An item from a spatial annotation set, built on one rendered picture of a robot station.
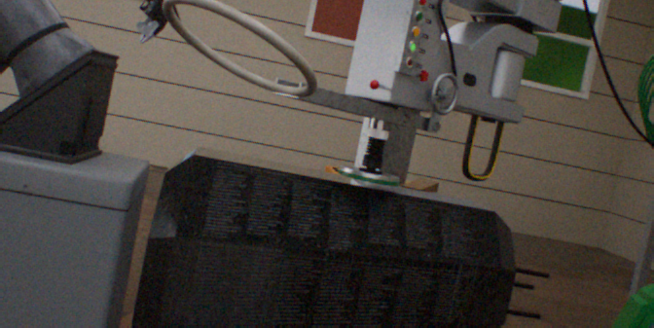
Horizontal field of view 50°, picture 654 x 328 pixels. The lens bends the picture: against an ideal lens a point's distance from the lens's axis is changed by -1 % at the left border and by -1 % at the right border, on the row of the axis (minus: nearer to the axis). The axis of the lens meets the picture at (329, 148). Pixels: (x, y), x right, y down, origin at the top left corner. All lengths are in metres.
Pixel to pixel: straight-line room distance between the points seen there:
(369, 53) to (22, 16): 1.24
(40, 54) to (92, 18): 7.19
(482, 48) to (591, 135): 7.23
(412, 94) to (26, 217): 1.39
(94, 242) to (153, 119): 7.22
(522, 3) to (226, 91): 6.08
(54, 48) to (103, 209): 0.36
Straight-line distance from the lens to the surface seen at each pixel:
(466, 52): 2.65
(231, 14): 1.81
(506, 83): 2.94
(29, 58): 1.57
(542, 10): 3.02
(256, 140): 8.64
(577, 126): 9.79
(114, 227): 1.44
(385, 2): 2.44
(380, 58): 2.40
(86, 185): 1.43
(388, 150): 3.40
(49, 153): 1.52
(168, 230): 2.28
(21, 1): 1.60
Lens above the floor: 1.06
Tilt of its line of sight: 3 degrees down
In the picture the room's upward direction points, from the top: 12 degrees clockwise
